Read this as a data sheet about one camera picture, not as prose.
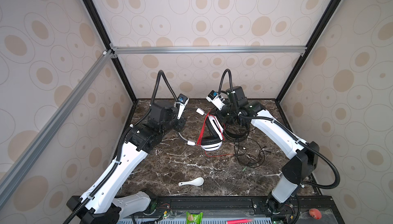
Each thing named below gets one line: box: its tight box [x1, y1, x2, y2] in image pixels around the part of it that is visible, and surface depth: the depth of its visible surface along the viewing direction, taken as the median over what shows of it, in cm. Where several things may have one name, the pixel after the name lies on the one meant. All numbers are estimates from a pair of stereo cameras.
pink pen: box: [226, 218, 254, 224], surface depth 71 cm
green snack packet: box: [185, 211, 204, 224], surface depth 71 cm
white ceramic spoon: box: [178, 176, 205, 187], surface depth 82 cm
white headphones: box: [176, 115, 224, 152], surface depth 64 cm
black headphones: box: [223, 109, 251, 141], surface depth 100 cm
